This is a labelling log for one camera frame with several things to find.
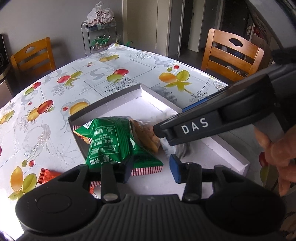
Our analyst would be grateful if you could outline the clear sunflower seed packet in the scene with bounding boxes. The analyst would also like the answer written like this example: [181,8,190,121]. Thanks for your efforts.
[159,138,190,159]

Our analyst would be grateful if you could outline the green snack bag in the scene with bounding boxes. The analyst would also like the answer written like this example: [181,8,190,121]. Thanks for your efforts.
[72,116,163,176]

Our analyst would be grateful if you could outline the orange peanut snack bag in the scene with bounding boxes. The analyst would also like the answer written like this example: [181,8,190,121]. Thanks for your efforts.
[130,119,161,154]

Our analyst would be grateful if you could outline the person right hand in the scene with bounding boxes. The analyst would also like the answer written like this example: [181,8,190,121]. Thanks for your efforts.
[254,126,296,196]

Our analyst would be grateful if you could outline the wooden chair at right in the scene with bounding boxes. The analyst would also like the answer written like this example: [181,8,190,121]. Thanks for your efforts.
[201,28,264,82]

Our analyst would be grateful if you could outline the wooden chair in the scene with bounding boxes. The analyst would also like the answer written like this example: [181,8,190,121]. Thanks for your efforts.
[201,28,264,82]
[10,37,56,80]

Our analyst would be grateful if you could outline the white shallow cardboard box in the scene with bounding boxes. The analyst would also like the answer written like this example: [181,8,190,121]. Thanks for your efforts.
[68,83,251,200]

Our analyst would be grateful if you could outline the long orange stick packet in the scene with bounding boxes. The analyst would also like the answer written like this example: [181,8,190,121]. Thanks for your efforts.
[37,168,62,184]

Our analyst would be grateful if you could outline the fruit pattern tablecloth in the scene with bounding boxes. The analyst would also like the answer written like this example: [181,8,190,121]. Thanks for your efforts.
[0,43,278,239]

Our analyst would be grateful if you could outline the green candies on cart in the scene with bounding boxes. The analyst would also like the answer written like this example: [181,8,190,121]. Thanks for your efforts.
[91,35,110,47]

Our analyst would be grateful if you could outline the metal rolling cart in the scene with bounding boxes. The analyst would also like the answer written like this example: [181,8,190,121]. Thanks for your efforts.
[81,19,118,57]

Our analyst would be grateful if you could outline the white plastic bag on cart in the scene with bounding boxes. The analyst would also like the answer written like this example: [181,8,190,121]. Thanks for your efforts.
[87,1,114,26]

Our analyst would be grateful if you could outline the wooden chair at back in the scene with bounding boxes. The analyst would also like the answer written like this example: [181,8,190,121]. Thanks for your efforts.
[10,37,56,80]

